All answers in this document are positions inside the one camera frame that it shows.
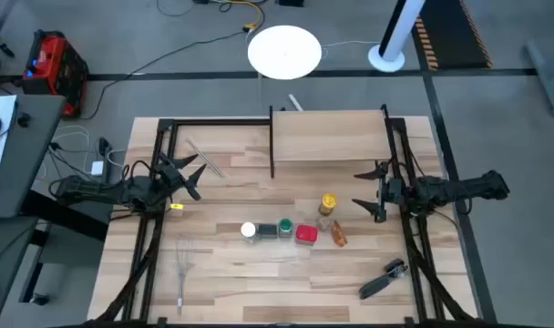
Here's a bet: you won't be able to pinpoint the black floor cable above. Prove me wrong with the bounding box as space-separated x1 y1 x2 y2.
78 29 251 122

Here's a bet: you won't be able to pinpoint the black metal table frame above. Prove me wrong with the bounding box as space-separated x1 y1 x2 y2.
94 117 478 328

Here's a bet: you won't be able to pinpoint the grey desk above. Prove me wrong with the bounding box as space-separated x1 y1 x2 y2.
0 216 41 323
0 94 67 219

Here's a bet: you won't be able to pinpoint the yellow-lid brown spice jar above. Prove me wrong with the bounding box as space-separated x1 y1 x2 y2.
317 192 338 217

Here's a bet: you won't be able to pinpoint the white round disc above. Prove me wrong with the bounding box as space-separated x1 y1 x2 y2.
247 25 323 81

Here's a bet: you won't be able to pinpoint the white paper sheet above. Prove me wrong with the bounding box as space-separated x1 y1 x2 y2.
0 94 17 170

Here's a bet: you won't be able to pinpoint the grey metal table leg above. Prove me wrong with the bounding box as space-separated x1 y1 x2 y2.
525 38 554 118

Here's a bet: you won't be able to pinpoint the metal wire whisk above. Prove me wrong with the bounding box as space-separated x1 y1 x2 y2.
174 234 196 318

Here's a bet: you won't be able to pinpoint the white and black pillar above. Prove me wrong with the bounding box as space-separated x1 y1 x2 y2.
367 0 427 74

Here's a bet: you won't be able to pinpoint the white floor cable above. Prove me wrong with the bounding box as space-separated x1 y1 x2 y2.
321 39 382 52

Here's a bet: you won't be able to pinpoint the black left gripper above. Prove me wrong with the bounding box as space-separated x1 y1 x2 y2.
153 152 208 202

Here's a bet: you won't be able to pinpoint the white-lid bagel seasoning jar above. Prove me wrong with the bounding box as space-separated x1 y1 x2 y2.
240 221 259 244

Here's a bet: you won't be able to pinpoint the green-lid spice jar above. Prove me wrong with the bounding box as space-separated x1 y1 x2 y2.
277 218 295 239

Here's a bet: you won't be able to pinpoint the red and black toolbox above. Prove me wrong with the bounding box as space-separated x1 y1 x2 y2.
21 29 89 118

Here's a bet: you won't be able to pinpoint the wooden shelf with black frame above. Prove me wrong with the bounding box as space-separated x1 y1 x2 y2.
269 103 395 179

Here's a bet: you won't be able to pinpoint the black-lid green spice tin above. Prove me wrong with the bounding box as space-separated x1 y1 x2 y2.
256 222 279 241

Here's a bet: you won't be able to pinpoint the red-lid smoked paprika tin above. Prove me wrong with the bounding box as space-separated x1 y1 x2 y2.
294 223 319 247

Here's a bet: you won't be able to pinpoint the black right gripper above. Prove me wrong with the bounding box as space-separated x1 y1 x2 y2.
351 159 405 224

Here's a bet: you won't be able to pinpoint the yellow floor cable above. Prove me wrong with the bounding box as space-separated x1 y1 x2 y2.
221 0 265 33

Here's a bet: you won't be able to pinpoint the black desk leg with caster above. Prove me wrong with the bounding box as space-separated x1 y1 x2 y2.
17 227 53 307

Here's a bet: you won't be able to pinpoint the black mat with orange stripes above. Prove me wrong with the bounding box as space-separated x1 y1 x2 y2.
411 0 494 71

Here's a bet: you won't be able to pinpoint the black can opener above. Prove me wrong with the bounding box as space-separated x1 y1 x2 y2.
357 258 410 301

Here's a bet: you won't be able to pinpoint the silver metal tongs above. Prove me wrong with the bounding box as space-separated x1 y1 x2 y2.
185 138 226 179

